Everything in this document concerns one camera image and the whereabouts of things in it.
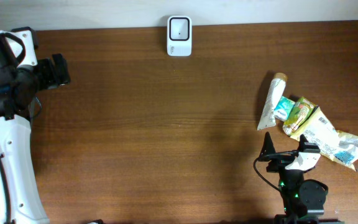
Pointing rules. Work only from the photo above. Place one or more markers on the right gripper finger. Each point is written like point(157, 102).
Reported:
point(268, 147)
point(303, 139)

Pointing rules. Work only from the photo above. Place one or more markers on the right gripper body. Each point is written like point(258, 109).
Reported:
point(279, 160)

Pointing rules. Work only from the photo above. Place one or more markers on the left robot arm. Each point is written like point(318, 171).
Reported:
point(22, 76)

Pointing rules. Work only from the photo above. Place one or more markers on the yellow snack bag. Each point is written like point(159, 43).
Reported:
point(336, 145)

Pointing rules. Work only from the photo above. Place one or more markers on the teal tissue pack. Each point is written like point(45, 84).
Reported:
point(283, 108)

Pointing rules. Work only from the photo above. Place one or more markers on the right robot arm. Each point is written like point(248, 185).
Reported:
point(303, 199)

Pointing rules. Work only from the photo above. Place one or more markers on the green drink carton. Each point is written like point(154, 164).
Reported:
point(301, 111)

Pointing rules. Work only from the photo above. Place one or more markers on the white tube with wooden cap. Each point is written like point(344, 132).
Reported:
point(275, 92)

